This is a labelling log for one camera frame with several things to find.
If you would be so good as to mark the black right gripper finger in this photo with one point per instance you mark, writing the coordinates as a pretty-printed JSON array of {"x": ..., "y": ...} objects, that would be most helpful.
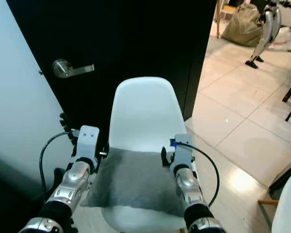
[{"x": 163, "y": 158}]

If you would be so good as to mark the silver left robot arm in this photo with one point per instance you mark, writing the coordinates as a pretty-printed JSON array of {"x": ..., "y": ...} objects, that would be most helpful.
[{"x": 75, "y": 179}]

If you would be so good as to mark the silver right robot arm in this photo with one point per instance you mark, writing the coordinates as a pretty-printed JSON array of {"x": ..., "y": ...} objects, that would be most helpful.
[{"x": 186, "y": 187}]

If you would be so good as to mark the grey seat cushion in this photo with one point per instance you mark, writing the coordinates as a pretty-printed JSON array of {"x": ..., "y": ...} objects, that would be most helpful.
[{"x": 131, "y": 182}]

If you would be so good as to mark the black door edge fitting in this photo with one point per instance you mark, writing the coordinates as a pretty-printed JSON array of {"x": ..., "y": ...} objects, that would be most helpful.
[{"x": 66, "y": 125}]

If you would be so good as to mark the black door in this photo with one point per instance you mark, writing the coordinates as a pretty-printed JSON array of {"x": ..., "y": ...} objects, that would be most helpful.
[{"x": 126, "y": 39}]

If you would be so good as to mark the beige stuffed sack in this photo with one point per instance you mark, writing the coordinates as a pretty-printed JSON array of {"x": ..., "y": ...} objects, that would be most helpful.
[{"x": 240, "y": 26}]

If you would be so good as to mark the silver standing humanoid robot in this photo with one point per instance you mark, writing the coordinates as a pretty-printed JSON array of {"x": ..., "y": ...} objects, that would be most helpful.
[{"x": 264, "y": 34}]

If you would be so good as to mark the white plastic bag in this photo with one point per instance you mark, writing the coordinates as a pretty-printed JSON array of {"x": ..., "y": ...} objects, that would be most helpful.
[{"x": 288, "y": 41}]

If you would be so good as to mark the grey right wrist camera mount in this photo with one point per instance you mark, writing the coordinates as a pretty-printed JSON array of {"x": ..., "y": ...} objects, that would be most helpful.
[{"x": 183, "y": 153}]

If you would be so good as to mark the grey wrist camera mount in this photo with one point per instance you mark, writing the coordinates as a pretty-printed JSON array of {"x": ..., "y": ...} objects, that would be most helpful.
[
  {"x": 183, "y": 153},
  {"x": 88, "y": 138}
]

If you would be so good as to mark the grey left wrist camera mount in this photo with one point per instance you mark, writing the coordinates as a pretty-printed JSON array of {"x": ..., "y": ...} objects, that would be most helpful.
[{"x": 88, "y": 138}]

